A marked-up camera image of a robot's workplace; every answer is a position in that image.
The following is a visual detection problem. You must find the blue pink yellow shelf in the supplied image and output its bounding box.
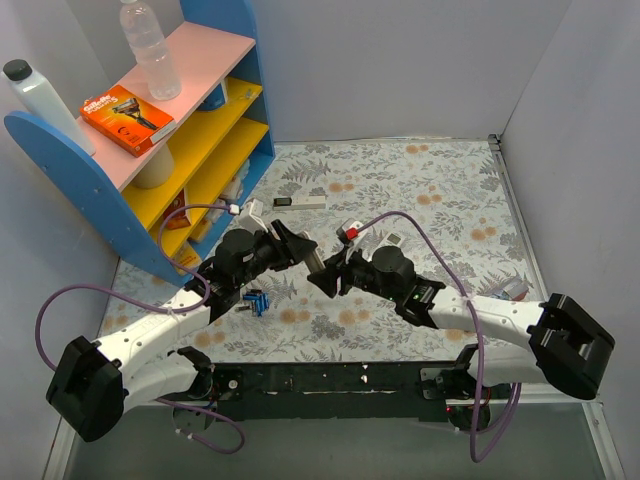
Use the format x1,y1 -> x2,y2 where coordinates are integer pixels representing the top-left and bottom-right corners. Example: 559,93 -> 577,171
4,1 -> 274,285

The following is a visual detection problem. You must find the floral patterned table mat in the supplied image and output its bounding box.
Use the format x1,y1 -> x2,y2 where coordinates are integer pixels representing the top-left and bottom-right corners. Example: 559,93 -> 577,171
94,139 -> 557,364

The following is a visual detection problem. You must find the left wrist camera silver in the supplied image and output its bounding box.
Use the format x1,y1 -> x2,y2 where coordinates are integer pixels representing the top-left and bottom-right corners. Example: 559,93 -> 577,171
229,198 -> 268,234

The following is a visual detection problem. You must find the white bottle black cap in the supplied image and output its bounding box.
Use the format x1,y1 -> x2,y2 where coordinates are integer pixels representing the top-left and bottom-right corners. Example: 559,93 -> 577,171
2,59 -> 96,156

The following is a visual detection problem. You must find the pile of blue batteries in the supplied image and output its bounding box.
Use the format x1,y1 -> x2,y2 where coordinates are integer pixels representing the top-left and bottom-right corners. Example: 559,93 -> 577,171
235,289 -> 270,317

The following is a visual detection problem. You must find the red silver battery box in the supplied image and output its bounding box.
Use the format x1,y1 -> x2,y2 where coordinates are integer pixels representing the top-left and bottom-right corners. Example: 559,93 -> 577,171
490,277 -> 529,302

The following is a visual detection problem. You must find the white slim remote black end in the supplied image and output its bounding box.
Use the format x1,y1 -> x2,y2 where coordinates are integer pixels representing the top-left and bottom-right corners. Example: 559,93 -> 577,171
273,195 -> 326,211

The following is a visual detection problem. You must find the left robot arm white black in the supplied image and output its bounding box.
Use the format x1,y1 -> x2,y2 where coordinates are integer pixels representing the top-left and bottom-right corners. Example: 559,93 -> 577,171
46,220 -> 317,442

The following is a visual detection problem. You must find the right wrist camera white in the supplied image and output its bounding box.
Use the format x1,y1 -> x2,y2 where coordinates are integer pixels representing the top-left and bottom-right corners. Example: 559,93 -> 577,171
336,219 -> 366,250

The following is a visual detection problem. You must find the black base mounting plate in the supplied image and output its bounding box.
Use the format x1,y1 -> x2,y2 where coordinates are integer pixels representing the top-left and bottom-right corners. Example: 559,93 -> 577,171
212,361 -> 476,422

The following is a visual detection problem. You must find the grey beige remote control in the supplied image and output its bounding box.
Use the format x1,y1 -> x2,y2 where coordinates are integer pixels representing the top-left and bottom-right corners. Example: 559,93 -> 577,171
299,231 -> 325,274

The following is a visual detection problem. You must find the orange box on shelf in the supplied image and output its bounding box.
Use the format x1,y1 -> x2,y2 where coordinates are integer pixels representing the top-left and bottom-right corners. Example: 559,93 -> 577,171
162,188 -> 192,230

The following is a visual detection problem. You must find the yellow sponge pack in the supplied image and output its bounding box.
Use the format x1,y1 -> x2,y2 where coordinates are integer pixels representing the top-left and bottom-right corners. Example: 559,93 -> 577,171
173,242 -> 202,275

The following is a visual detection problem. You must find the white air conditioner remote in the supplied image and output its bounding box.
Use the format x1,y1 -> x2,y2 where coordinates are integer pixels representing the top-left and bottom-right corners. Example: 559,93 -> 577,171
374,232 -> 404,250

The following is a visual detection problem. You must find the beige cylinder container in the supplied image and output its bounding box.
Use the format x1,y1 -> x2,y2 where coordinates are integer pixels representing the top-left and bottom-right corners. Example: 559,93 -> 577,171
132,144 -> 175,189

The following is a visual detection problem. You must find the orange Gillette razor box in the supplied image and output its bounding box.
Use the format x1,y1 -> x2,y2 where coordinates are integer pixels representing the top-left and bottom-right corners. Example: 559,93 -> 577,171
79,85 -> 176,157

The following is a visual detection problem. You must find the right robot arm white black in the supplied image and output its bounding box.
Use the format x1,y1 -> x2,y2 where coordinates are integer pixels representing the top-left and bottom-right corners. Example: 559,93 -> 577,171
307,246 -> 615,400

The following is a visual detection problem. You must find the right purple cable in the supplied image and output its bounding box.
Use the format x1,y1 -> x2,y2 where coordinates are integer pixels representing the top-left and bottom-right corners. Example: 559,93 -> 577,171
357,211 -> 522,464

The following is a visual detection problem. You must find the clear plastic water bottle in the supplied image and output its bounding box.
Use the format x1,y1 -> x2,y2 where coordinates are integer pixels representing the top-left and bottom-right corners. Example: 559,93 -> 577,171
119,1 -> 182,101

